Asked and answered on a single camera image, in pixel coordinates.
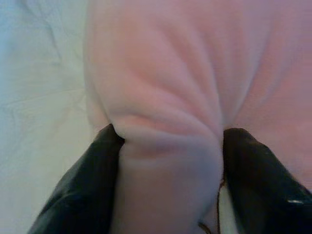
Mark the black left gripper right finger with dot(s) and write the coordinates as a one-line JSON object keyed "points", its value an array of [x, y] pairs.
{"points": [[263, 190]]}

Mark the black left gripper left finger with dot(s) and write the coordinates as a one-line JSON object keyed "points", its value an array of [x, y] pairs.
{"points": [[80, 190]]}

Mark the pink pillow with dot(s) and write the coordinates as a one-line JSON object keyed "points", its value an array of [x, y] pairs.
{"points": [[170, 73]]}

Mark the thin brown thread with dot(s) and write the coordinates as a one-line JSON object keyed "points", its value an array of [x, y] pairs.
{"points": [[218, 195]]}

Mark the white bed mattress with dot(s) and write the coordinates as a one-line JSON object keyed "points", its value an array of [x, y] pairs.
{"points": [[36, 97]]}

